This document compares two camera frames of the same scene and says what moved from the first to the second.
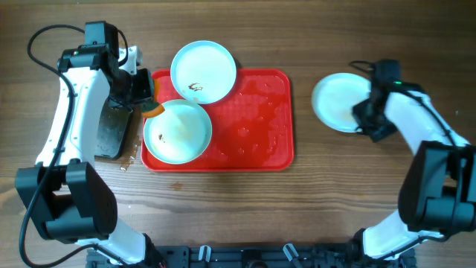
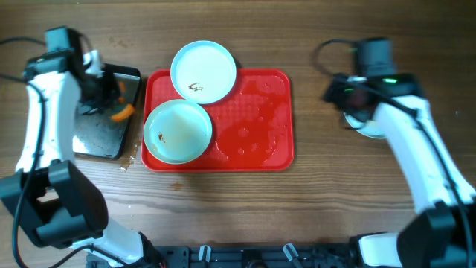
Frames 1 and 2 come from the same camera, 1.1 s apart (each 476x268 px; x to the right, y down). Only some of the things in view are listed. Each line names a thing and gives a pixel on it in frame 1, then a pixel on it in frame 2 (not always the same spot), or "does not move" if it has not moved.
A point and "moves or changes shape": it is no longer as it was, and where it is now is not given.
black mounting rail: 257,256 does not move
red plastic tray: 252,127 does not move
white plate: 204,72 does not move
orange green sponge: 155,108 moves or changes shape
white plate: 179,135 does not move
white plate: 335,97 moves or changes shape
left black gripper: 145,86 to 103,91
